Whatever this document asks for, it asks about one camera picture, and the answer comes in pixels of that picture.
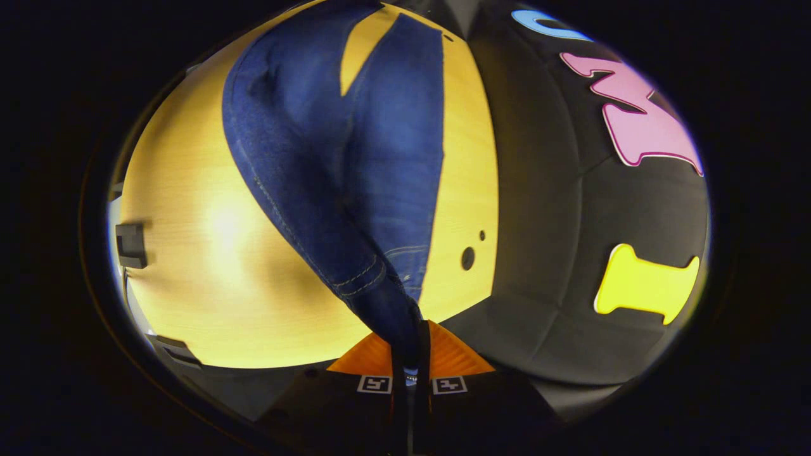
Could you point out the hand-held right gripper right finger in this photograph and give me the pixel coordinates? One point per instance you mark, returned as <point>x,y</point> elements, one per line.
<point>423,405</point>

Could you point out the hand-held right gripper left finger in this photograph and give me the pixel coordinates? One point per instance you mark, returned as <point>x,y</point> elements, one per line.
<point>399,405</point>

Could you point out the blue jeans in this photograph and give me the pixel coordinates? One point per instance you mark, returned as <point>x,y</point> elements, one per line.
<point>304,158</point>

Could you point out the black backdrop cloth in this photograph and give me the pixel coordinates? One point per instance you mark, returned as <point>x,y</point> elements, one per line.
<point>538,221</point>

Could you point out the black table clamp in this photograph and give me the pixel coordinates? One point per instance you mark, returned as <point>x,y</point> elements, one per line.
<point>131,246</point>
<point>176,352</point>

